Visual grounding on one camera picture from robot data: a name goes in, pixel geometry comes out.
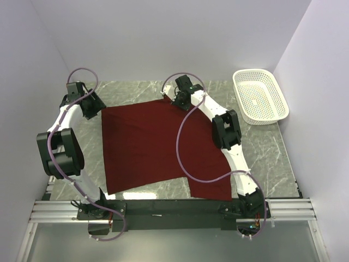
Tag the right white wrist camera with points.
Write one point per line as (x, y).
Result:
(167, 91)

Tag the dark red polo shirt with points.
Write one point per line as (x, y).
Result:
(139, 148)

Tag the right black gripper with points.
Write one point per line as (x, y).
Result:
(177, 94)

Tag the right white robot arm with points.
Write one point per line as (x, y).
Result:
(227, 137)

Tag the aluminium frame rail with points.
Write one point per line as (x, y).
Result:
(280, 210)

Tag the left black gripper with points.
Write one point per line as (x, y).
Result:
(98, 105)

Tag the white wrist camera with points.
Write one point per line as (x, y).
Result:
(75, 88)
(167, 91)

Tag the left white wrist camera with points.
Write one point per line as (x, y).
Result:
(75, 88)

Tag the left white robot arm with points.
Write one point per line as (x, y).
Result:
(60, 152)

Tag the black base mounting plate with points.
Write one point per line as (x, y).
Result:
(159, 214)

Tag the white perforated plastic basket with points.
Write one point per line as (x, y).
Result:
(259, 97)

